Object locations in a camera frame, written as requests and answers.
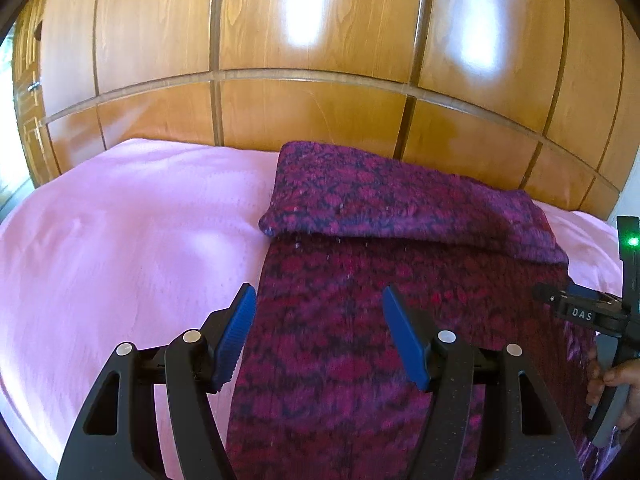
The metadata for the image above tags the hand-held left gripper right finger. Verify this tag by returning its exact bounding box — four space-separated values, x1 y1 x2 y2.
381 285 585 480

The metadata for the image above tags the person's right hand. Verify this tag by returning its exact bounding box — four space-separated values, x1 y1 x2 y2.
584 347 640 432

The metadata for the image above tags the wooden panelled headboard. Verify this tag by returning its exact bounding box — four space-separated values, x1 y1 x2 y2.
30 0 640 222

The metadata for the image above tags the wooden lattice door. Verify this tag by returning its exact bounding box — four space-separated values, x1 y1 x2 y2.
11 0 50 188

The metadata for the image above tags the pink blanket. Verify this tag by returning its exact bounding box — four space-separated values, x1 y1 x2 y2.
0 137 624 480

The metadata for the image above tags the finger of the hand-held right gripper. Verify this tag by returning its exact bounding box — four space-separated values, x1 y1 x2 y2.
532 282 624 334

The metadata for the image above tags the red patterned knit sweater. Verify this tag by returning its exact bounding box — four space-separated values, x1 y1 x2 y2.
224 140 621 480

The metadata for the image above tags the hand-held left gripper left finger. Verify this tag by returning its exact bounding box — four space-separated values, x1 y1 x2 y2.
56 282 258 480

